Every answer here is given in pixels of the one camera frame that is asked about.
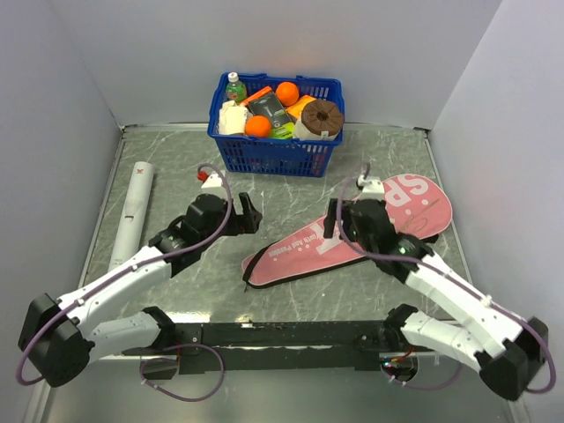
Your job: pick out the white shuttlecock tube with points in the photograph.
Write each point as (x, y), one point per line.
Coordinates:
(132, 218)

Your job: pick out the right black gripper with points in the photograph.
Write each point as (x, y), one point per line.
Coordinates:
(329, 222)

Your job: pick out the pink racket cover bag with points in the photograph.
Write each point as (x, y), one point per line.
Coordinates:
(415, 204)

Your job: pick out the black green box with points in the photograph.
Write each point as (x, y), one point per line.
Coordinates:
(270, 107)

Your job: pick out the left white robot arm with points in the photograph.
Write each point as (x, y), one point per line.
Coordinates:
(61, 337)

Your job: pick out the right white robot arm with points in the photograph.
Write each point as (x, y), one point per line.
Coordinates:
(506, 350)

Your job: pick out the green drink bottle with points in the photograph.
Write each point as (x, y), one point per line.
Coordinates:
(236, 89)

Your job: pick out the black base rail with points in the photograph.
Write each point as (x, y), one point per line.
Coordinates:
(280, 346)

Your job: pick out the orange fruit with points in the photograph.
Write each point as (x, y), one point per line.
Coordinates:
(258, 126)
(287, 93)

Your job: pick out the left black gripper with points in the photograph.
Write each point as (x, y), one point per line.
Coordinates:
(251, 216)

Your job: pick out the orange fruit front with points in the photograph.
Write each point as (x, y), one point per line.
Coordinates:
(258, 126)

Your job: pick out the blue plastic basket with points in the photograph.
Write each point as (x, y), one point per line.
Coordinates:
(261, 155)

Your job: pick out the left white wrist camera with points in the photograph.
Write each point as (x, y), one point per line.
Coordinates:
(210, 181)

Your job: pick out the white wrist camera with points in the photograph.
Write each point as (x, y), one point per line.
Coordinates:
(210, 181)
(370, 188)

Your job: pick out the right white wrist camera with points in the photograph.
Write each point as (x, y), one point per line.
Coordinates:
(370, 188)

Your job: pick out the orange carton box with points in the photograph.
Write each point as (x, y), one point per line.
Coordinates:
(264, 91)

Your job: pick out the orange fruit rear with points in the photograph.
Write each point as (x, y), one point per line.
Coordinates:
(287, 93)

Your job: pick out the orange snack packet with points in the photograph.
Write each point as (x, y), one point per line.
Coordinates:
(296, 109)

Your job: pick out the white crumpled paper bag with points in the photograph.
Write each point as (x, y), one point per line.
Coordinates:
(232, 118)

